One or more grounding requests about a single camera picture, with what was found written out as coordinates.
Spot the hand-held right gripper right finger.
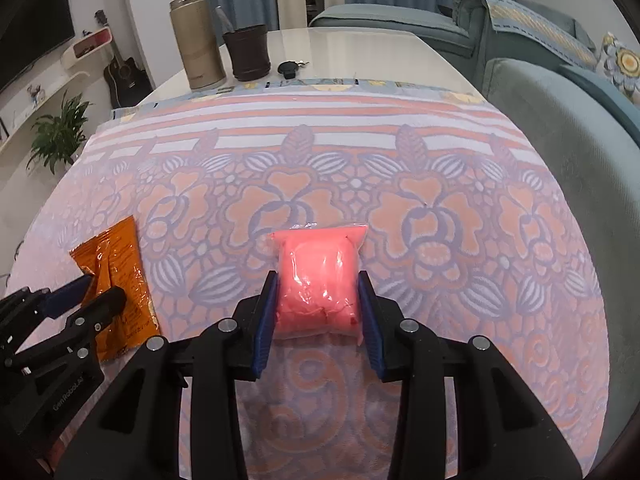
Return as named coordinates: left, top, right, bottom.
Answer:
left=356, top=270, right=583, bottom=480

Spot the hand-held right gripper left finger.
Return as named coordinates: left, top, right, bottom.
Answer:
left=52, top=270, right=281, bottom=480

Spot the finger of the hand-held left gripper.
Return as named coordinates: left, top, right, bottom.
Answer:
left=0, top=274, right=97, bottom=347
left=10, top=287, right=129, bottom=377

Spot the orange snack packet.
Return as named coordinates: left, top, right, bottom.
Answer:
left=69, top=215, right=163, bottom=363

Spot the pink plastic bag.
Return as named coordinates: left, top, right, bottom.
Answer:
left=268, top=224, right=369, bottom=341

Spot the pink floral blanket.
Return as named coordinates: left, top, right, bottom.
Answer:
left=10, top=77, right=611, bottom=480

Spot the green potted plant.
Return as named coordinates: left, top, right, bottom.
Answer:
left=27, top=92, right=93, bottom=173

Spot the black acoustic guitar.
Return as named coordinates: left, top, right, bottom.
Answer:
left=95, top=10, right=153, bottom=108

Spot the blue-grey sofa cover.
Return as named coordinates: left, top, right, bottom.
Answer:
left=482, top=57, right=640, bottom=461

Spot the black television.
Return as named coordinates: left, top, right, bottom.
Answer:
left=0, top=0, right=76, bottom=93

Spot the dark brown cup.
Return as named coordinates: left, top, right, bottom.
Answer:
left=215, top=6, right=272, bottom=82

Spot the white coffee table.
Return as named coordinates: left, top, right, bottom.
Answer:
left=112, top=27, right=483, bottom=111

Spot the beige thermos bottle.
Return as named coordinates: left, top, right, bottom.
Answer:
left=169, top=0, right=227, bottom=92

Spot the teal sofa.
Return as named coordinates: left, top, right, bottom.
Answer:
left=308, top=0, right=640, bottom=480

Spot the blue pillow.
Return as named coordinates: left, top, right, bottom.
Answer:
left=560, top=64, right=640, bottom=132

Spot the patterned armrest cover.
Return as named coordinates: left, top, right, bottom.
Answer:
left=479, top=0, right=599, bottom=68

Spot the floral back cushion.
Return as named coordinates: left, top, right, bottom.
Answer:
left=597, top=32, right=640, bottom=96

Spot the white curved wall shelf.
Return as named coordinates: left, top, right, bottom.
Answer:
left=0, top=25, right=113, bottom=161

